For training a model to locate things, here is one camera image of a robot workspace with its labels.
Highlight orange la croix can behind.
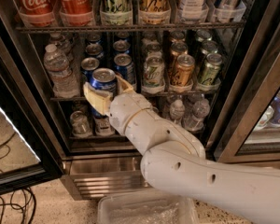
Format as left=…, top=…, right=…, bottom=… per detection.
left=169, top=41, right=188, bottom=69

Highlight black cables on floor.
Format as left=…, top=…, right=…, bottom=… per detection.
left=0, top=187, right=37, bottom=224

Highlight open fridge glass door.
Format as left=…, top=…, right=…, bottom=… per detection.
left=0, top=35, right=62, bottom=195

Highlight green la croix can front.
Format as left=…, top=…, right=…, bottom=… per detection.
left=197, top=53, right=223, bottom=86

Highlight orange la croix can front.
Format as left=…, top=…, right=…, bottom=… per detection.
left=170, top=54, right=195, bottom=87

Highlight water bottle bottom shelf left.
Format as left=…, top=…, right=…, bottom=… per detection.
left=169, top=99, right=185, bottom=124

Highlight green la croix top can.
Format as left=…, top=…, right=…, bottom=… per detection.
left=100, top=0, right=133, bottom=25

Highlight silver can bottom shelf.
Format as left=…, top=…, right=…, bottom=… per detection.
left=70, top=111, right=92, bottom=138

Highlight blue pepsi can front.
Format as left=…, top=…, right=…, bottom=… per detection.
left=90, top=68, right=117, bottom=118

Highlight brown tea bottle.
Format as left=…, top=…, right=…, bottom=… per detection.
left=94, top=117, right=115, bottom=136

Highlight white top shelf can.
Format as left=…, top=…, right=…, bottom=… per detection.
left=176, top=0, right=208, bottom=24

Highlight blue pepsi can second row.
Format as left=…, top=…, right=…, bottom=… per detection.
left=80, top=57, right=100, bottom=80

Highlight yellow la croix top can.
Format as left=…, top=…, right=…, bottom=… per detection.
left=139, top=0, right=170, bottom=25

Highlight rear water bottle middle shelf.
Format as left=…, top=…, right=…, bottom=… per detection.
left=49, top=33, right=74, bottom=62

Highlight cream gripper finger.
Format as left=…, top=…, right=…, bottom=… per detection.
left=83, top=82, right=113, bottom=116
left=116, top=75, right=134, bottom=94

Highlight front water bottle middle shelf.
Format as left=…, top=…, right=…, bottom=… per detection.
left=44, top=44, right=80, bottom=98

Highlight water bottle shelf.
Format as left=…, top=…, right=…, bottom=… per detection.
left=169, top=99, right=185, bottom=124
left=44, top=44, right=80, bottom=98
left=49, top=33, right=74, bottom=62
left=183, top=99, right=210, bottom=132

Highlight clear plastic bin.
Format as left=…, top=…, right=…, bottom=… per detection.
left=97, top=189, right=200, bottom=224

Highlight silver top shelf can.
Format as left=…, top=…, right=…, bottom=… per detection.
left=207, top=0, right=245, bottom=23

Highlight steel fridge bottom grille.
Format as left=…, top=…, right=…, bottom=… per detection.
left=60, top=151, right=280, bottom=201

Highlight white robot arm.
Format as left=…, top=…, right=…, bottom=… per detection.
left=83, top=77, right=280, bottom=224

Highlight green la croix can behind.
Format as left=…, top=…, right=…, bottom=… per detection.
left=196, top=40, right=218, bottom=66

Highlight orange la croix can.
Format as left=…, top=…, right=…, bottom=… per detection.
left=169, top=41, right=188, bottom=69
left=170, top=54, right=195, bottom=87

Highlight water bottle bottom shelf right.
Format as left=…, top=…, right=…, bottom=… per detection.
left=183, top=99, right=210, bottom=132

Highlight red coca-cola can left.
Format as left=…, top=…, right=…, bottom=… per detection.
left=19, top=0, right=55, bottom=27

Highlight white la croix can behind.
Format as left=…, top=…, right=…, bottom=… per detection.
left=146, top=43, right=162, bottom=57

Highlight red coca-cola can right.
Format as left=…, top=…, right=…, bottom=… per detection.
left=60, top=0, right=92, bottom=27

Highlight white green la croix can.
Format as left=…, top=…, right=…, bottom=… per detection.
left=144, top=56, right=164, bottom=87

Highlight red coca-cola can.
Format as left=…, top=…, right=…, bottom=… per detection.
left=60, top=0, right=92, bottom=27
left=19, top=0, right=55, bottom=27

